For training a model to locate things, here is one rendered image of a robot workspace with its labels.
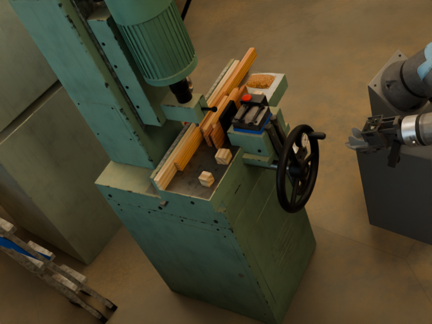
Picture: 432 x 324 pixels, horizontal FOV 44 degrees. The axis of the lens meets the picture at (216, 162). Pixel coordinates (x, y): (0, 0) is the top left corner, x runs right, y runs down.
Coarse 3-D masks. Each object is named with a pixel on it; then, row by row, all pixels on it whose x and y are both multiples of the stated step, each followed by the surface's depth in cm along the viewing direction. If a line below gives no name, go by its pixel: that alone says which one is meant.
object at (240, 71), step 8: (248, 56) 202; (256, 56) 207; (240, 64) 200; (248, 64) 203; (240, 72) 199; (232, 80) 195; (240, 80) 199; (224, 88) 193; (232, 88) 195; (192, 136) 180; (200, 136) 182; (192, 144) 179; (184, 152) 176; (192, 152) 180; (176, 160) 175; (184, 160) 177
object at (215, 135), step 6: (240, 90) 185; (246, 90) 187; (240, 96) 184; (216, 126) 176; (216, 132) 175; (222, 132) 178; (216, 138) 175; (222, 138) 179; (216, 144) 176; (222, 144) 179
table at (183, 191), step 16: (272, 96) 189; (288, 128) 181; (224, 144) 179; (192, 160) 178; (208, 160) 176; (240, 160) 176; (256, 160) 174; (272, 160) 174; (176, 176) 176; (192, 176) 173; (224, 176) 169; (160, 192) 175; (176, 192) 171; (192, 192) 168; (208, 192) 166; (224, 192) 171; (208, 208) 168
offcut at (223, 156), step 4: (220, 148) 173; (224, 148) 172; (220, 152) 172; (224, 152) 171; (228, 152) 171; (216, 156) 171; (220, 156) 171; (224, 156) 170; (228, 156) 172; (216, 160) 172; (220, 160) 171; (224, 160) 171; (228, 160) 172; (224, 164) 172
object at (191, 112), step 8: (168, 96) 178; (192, 96) 174; (200, 96) 172; (160, 104) 176; (168, 104) 175; (176, 104) 173; (184, 104) 172; (192, 104) 171; (200, 104) 172; (168, 112) 178; (176, 112) 175; (184, 112) 173; (192, 112) 171; (200, 112) 173; (176, 120) 179; (184, 120) 177; (192, 120) 174; (200, 120) 174
